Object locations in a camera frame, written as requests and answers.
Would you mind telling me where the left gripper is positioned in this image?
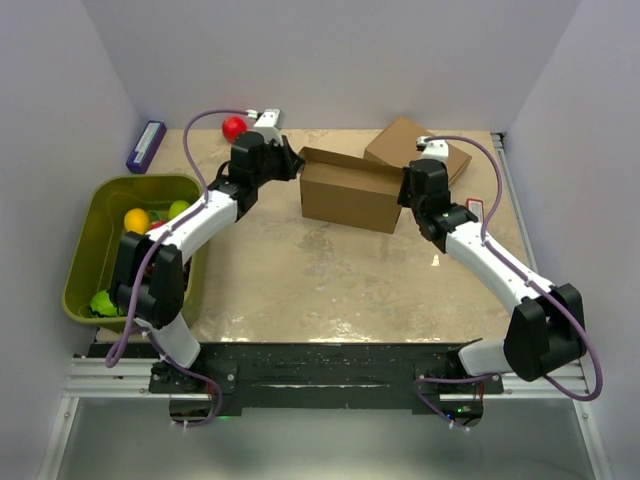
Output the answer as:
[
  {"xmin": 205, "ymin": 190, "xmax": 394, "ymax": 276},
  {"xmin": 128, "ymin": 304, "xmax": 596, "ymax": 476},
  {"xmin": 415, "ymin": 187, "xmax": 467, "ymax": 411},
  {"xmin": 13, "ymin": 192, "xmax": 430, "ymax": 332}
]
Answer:
[{"xmin": 254, "ymin": 138, "xmax": 306, "ymax": 190}]

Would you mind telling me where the brown cardboard box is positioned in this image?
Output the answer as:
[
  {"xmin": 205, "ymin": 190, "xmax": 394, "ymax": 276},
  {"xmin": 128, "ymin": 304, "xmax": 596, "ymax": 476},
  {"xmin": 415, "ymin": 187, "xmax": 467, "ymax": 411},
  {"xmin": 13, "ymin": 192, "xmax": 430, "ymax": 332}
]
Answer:
[
  {"xmin": 299, "ymin": 147, "xmax": 403, "ymax": 234},
  {"xmin": 363, "ymin": 116, "xmax": 472, "ymax": 185}
]

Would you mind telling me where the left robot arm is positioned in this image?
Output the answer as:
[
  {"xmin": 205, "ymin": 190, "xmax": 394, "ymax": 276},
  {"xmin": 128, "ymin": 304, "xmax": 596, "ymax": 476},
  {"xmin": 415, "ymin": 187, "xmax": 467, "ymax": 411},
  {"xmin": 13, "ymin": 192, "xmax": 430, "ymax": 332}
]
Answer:
[{"xmin": 107, "ymin": 131, "xmax": 304, "ymax": 392}]

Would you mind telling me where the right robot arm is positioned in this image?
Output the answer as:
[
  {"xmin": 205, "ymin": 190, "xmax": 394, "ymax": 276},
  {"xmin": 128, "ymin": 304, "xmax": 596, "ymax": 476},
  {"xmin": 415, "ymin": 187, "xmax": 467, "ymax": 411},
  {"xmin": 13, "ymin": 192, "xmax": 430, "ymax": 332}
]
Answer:
[{"xmin": 398, "ymin": 159, "xmax": 587, "ymax": 393}]

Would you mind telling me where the closed brown cardboard box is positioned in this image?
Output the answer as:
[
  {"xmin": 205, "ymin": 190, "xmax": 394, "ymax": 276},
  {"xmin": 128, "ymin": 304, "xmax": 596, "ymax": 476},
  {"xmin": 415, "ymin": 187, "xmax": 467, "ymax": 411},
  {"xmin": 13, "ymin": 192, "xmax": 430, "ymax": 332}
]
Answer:
[{"xmin": 363, "ymin": 116, "xmax": 472, "ymax": 185}]

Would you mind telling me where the red rectangular box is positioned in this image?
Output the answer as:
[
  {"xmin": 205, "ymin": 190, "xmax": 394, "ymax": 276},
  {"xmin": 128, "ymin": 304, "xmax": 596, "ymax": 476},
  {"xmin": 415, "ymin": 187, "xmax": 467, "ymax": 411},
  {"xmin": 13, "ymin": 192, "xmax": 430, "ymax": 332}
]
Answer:
[{"xmin": 466, "ymin": 198, "xmax": 485, "ymax": 222}]

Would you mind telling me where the purple rectangular box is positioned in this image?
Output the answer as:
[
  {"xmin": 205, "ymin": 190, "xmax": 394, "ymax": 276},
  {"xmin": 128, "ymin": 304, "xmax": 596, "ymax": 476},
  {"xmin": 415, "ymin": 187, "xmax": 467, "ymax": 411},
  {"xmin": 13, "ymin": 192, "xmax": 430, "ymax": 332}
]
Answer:
[{"xmin": 126, "ymin": 120, "xmax": 167, "ymax": 174}]

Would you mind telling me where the red apple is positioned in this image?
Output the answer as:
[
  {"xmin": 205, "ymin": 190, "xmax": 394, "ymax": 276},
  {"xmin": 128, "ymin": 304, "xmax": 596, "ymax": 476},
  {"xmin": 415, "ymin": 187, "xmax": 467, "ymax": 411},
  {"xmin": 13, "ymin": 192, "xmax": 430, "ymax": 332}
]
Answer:
[{"xmin": 221, "ymin": 115, "xmax": 248, "ymax": 144}]

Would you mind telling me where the green lime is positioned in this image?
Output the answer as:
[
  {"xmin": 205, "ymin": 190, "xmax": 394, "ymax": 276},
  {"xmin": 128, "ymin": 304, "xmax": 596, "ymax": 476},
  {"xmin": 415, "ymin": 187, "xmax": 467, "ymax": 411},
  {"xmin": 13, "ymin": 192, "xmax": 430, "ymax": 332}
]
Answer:
[{"xmin": 167, "ymin": 200, "xmax": 191, "ymax": 221}]

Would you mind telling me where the yellow lemon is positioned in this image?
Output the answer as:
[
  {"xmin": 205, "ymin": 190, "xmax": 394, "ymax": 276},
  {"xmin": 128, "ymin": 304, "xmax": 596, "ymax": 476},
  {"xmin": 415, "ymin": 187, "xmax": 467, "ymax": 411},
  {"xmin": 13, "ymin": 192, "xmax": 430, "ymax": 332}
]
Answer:
[{"xmin": 123, "ymin": 208, "xmax": 150, "ymax": 235}]

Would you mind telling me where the green plastic bin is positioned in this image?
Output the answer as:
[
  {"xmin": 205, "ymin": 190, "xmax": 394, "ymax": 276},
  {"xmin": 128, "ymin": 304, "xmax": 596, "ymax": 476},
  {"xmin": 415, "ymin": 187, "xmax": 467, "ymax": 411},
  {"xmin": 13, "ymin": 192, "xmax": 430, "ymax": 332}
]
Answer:
[{"xmin": 62, "ymin": 174, "xmax": 201, "ymax": 333}]

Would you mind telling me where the green watermelon ball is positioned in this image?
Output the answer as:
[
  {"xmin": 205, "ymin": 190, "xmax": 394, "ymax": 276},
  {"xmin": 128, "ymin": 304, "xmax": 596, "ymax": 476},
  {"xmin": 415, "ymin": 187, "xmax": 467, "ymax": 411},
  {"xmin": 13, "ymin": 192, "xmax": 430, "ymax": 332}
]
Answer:
[{"xmin": 89, "ymin": 290, "xmax": 124, "ymax": 318}]

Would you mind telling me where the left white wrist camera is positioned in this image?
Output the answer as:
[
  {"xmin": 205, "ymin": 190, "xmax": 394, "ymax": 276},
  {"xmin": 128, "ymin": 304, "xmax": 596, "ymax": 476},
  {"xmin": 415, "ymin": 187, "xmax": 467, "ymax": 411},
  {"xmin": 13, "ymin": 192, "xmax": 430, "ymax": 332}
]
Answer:
[{"xmin": 245, "ymin": 108, "xmax": 284, "ymax": 146}]

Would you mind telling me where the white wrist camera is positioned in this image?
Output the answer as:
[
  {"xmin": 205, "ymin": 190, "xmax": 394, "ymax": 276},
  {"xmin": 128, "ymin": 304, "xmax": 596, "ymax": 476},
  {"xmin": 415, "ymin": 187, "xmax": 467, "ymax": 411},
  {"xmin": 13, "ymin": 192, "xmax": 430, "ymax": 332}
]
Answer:
[
  {"xmin": 416, "ymin": 136, "xmax": 449, "ymax": 164},
  {"xmin": 245, "ymin": 108, "xmax": 284, "ymax": 146}
]

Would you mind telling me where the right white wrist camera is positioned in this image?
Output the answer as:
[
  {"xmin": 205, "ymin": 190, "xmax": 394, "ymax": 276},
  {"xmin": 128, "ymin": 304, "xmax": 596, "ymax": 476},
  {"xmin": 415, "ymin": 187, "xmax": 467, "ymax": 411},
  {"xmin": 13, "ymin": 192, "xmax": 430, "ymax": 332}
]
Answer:
[{"xmin": 416, "ymin": 136, "xmax": 449, "ymax": 164}]

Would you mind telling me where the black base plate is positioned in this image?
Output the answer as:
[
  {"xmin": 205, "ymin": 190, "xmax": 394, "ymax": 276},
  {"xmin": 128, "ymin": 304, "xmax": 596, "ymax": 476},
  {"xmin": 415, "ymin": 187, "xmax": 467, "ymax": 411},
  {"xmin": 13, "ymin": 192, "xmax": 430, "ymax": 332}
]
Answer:
[{"xmin": 148, "ymin": 339, "xmax": 504, "ymax": 417}]

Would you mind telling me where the aluminium frame rail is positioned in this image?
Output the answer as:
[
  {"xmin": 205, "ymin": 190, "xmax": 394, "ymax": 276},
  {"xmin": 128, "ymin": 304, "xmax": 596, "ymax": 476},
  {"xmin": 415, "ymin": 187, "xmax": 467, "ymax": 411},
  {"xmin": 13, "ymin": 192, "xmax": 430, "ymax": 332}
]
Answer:
[{"xmin": 37, "ymin": 354, "xmax": 166, "ymax": 480}]

